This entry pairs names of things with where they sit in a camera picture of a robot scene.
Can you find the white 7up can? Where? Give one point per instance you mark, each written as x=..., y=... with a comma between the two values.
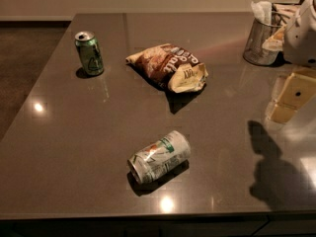
x=159, y=158

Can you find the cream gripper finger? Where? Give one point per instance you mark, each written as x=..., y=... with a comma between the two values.
x=290, y=93
x=275, y=41

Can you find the white napkin in holder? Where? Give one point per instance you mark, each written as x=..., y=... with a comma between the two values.
x=262, y=11

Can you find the metal mesh cup holder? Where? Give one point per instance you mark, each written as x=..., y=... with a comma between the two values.
x=253, y=52

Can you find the brown chip bag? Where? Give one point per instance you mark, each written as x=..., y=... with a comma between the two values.
x=170, y=67

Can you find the green soda can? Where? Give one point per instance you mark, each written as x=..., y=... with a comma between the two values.
x=89, y=53

